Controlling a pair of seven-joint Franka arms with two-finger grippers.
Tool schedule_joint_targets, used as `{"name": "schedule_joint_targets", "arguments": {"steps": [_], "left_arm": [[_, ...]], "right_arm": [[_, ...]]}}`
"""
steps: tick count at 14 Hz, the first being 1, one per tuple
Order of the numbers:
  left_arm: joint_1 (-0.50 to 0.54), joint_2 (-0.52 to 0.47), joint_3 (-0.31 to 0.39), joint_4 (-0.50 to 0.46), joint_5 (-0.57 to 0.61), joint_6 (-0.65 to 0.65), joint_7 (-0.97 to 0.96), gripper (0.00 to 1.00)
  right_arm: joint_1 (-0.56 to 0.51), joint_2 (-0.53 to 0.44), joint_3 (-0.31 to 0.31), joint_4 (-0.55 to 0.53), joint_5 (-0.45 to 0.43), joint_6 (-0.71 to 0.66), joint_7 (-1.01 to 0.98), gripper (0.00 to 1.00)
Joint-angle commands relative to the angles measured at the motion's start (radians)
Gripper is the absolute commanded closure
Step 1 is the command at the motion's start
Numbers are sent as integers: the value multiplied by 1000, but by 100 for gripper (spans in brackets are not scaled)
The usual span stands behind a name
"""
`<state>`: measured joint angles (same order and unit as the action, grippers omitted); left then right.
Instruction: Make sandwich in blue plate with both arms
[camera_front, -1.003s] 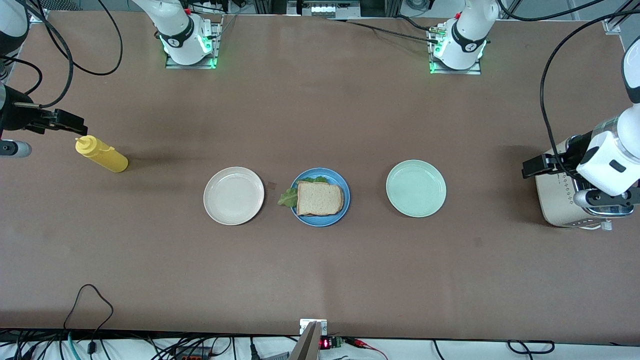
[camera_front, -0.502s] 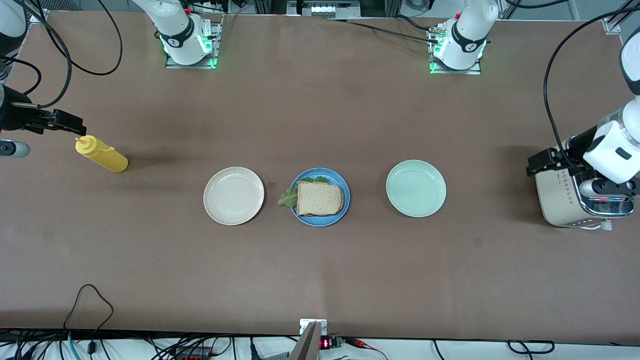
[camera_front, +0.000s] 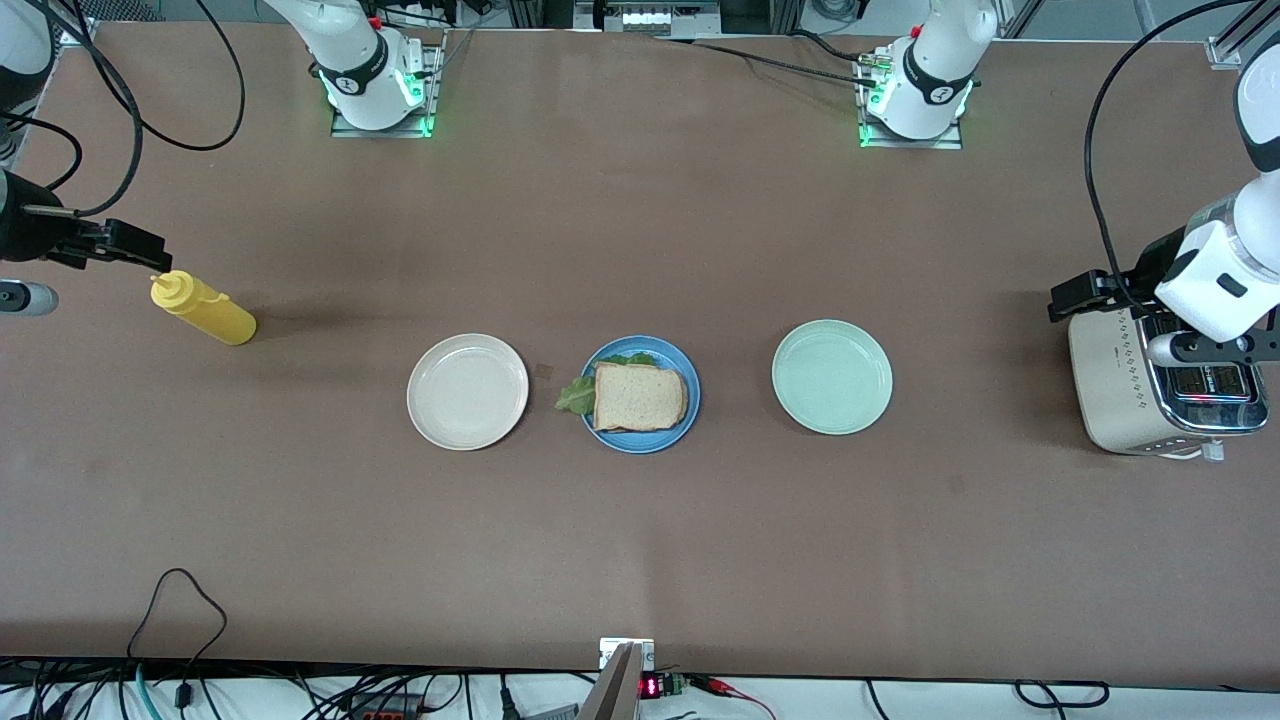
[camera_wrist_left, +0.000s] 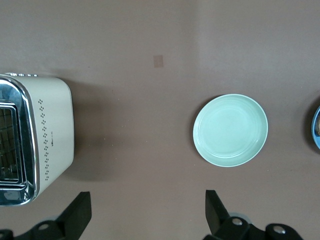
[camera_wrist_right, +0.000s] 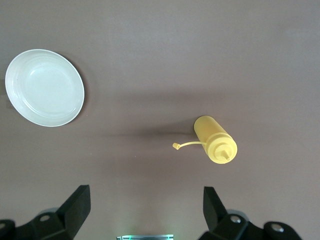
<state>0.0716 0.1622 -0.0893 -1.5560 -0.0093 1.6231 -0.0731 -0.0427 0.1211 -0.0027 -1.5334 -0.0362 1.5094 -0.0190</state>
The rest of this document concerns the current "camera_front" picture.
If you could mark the grey equipment box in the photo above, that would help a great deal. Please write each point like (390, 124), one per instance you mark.
(650, 18)

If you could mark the cream two-slot toaster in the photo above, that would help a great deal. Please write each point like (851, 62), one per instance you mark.
(1110, 400)

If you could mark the red clip lead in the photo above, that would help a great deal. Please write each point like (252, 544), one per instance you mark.
(720, 686)

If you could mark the red LED display board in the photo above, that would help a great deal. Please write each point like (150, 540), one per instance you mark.
(651, 688)

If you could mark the pale green round plate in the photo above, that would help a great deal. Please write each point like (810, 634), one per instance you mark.
(832, 377)

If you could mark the grey metal camera post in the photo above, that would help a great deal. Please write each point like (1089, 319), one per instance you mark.
(615, 695)

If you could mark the yellow mustard squeeze bottle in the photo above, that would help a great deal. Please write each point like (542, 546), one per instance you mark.
(220, 320)

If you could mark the green lettuce leaf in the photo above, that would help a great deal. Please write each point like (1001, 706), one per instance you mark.
(575, 393)

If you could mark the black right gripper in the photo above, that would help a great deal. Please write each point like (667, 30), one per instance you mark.
(22, 237)

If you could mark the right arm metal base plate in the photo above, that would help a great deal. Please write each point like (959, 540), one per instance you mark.
(436, 90)

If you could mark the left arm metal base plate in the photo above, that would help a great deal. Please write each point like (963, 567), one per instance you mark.
(955, 143)

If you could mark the aluminium corner bracket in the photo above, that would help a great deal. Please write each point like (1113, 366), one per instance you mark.
(80, 36)

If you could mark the beige round plate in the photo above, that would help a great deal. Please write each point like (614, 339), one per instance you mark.
(467, 392)

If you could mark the white metal bracket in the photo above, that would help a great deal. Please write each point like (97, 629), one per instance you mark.
(610, 650)

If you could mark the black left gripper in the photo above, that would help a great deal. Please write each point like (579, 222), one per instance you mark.
(1147, 268)

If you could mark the aluminium frame profile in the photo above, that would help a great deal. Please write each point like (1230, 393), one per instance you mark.
(1222, 52)

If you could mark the blue round plate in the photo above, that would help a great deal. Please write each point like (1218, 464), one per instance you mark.
(640, 443)

